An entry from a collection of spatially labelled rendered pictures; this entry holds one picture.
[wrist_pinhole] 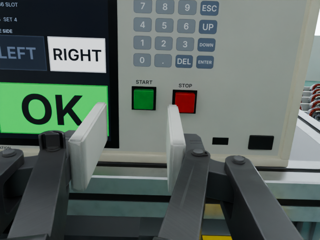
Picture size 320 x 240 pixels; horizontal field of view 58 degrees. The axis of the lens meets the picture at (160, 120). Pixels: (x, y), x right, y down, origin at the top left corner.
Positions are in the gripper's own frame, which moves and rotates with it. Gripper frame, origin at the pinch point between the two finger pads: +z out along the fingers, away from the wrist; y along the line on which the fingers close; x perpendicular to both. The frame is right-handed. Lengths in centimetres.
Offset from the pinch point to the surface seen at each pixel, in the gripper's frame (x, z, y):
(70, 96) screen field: 0.2, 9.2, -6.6
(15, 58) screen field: 3.5, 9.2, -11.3
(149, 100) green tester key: 0.2, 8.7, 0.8
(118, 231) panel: -25.6, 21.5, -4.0
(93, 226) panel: -24.8, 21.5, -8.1
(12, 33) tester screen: 5.6, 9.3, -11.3
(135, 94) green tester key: 0.7, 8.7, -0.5
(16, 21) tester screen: 6.6, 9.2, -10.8
